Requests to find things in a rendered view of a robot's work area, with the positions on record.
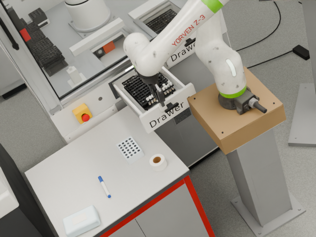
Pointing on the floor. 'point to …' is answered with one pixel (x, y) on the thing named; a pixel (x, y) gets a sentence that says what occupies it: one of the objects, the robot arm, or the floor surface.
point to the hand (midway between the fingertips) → (161, 105)
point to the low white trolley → (120, 185)
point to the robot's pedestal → (262, 185)
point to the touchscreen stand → (306, 89)
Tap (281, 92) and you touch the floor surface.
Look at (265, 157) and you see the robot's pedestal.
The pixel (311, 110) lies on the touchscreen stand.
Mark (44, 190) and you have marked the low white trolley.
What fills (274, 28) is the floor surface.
